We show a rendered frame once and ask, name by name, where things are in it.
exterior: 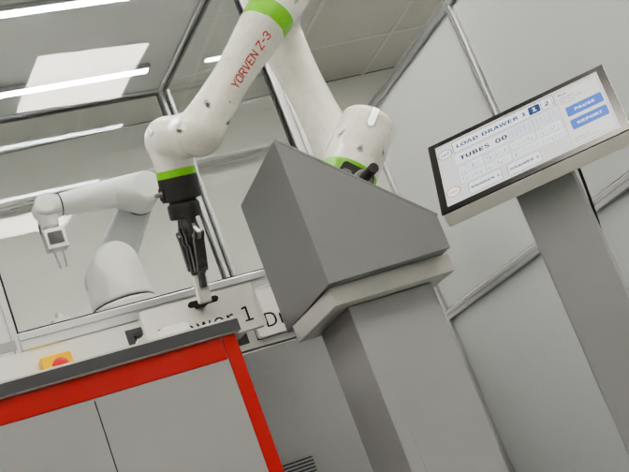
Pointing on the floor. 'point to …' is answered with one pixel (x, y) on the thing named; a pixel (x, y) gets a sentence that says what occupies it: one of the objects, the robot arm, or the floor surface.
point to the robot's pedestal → (403, 372)
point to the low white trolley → (140, 410)
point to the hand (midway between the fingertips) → (201, 287)
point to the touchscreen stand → (585, 285)
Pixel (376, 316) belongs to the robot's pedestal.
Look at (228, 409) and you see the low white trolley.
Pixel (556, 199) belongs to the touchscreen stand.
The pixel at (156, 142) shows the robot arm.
